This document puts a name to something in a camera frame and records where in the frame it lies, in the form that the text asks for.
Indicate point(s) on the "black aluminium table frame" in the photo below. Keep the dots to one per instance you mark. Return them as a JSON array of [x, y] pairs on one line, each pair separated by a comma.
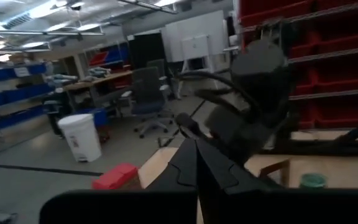
[[322, 146]]

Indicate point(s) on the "red-lid spice container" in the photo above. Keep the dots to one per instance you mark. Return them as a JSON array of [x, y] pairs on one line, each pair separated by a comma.
[[115, 175]]

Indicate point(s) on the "black panel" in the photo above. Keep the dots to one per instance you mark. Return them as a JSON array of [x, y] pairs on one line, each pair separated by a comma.
[[146, 49]]

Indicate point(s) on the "wooden desk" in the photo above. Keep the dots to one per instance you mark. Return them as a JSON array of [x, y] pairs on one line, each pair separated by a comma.
[[104, 79]]

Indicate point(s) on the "white trash bin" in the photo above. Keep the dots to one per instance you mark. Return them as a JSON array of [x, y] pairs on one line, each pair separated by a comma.
[[81, 137]]

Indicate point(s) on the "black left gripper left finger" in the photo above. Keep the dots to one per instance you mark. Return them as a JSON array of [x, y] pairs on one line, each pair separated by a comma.
[[179, 174]]

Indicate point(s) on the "blue and red bin shelf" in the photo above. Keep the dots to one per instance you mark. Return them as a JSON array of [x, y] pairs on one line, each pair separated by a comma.
[[107, 56]]

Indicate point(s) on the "blue floor bin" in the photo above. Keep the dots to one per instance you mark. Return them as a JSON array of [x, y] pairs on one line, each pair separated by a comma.
[[99, 116]]

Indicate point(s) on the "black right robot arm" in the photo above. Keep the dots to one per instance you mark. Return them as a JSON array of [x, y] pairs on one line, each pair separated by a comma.
[[259, 68]]

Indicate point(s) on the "blue bin shelving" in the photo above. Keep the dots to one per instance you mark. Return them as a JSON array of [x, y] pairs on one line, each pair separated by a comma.
[[8, 96]]

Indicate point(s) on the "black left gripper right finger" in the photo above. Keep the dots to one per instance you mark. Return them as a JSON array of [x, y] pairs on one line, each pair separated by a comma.
[[222, 174]]

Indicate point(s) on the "red bin rack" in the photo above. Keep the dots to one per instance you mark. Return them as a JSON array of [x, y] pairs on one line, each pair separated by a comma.
[[337, 62]]

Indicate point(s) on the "grey office chair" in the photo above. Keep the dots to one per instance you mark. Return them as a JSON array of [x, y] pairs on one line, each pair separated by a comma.
[[148, 93]]

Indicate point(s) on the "green-lid oregano jar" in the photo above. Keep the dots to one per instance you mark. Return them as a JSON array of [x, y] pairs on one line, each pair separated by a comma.
[[313, 180]]

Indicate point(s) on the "white cabinet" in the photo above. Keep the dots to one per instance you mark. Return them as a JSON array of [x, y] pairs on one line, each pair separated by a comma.
[[194, 34]]

